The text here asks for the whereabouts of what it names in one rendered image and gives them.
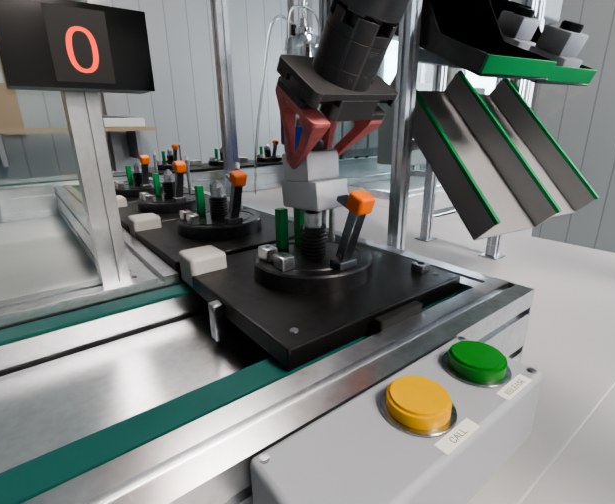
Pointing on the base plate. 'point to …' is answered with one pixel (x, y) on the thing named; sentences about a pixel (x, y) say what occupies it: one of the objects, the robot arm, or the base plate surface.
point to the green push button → (477, 361)
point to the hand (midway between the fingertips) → (310, 157)
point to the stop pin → (217, 320)
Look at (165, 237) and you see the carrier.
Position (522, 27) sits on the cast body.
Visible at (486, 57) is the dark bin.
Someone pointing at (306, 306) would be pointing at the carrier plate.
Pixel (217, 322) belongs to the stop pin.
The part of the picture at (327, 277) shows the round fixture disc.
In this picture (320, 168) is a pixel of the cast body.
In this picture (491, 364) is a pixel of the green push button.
